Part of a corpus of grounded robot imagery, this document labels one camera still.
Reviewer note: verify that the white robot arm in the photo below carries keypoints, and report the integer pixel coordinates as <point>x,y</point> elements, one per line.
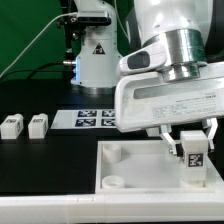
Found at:
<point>173,77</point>

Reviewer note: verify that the white L-shaped obstacle fence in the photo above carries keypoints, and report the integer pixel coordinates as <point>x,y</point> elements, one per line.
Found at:
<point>112,208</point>

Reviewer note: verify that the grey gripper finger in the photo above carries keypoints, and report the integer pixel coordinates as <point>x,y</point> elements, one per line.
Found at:
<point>211,126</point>
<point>165,133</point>

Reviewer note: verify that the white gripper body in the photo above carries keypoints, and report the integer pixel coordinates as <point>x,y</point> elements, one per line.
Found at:
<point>144,100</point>

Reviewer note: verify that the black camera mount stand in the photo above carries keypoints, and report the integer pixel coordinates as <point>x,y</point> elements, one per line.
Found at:
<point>73,30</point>

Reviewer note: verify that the grey depth camera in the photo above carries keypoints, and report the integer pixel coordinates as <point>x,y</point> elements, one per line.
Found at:
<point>98,18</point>

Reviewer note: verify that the white square table top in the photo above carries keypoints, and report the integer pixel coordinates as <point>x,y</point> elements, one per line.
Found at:
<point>144,166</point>

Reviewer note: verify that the white marker base plate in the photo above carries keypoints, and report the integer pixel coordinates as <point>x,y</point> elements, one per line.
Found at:
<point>84,119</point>

